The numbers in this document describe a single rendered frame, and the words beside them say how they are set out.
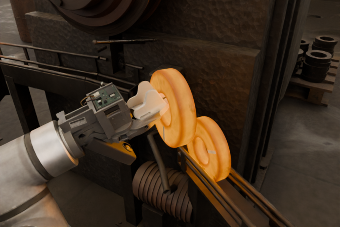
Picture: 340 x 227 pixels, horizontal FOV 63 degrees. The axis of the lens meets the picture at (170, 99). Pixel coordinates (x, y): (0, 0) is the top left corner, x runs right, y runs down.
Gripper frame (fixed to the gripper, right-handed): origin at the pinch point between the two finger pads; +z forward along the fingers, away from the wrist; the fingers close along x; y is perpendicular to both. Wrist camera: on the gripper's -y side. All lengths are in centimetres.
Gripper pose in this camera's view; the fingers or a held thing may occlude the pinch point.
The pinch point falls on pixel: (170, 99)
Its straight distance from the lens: 55.0
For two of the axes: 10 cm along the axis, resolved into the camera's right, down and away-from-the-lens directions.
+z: 8.7, -4.5, 2.1
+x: -4.3, -4.6, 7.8
